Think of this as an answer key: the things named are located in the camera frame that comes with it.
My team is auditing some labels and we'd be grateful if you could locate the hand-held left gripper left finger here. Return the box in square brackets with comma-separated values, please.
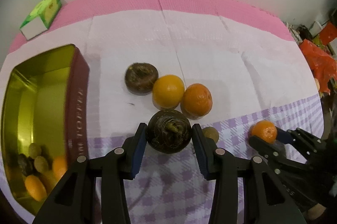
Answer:
[32, 123, 148, 224]

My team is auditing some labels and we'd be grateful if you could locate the small green fruit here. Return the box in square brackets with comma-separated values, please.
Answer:
[34, 156, 50, 172]
[28, 142, 43, 158]
[201, 127, 219, 143]

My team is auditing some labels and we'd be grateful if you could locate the red plastic bag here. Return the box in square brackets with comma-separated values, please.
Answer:
[300, 23, 337, 95]

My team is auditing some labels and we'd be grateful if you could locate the deep orange tangerine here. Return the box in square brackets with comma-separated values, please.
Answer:
[181, 83, 213, 120]
[251, 120, 278, 144]

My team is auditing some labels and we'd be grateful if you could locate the green and white carton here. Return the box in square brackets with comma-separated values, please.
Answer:
[20, 0, 62, 41]

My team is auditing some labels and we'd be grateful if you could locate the gold tin box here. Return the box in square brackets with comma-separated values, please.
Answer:
[0, 44, 90, 216]

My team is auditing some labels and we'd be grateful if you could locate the yellow orange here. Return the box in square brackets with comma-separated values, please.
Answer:
[52, 156, 69, 180]
[152, 75, 185, 110]
[24, 175, 48, 202]

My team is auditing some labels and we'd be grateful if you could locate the person's right hand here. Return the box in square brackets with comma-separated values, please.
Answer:
[308, 202, 327, 220]

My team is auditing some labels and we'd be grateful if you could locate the pink and purple checked tablecloth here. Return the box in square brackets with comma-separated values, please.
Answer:
[0, 0, 325, 224]

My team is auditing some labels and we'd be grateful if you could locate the dark brown mangosteen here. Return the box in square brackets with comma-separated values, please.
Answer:
[146, 109, 192, 154]
[17, 153, 35, 177]
[124, 62, 159, 95]

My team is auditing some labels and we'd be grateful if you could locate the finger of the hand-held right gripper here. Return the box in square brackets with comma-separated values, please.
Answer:
[249, 135, 309, 175]
[276, 127, 329, 162]

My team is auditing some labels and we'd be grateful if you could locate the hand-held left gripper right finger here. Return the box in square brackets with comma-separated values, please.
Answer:
[192, 123, 307, 224]

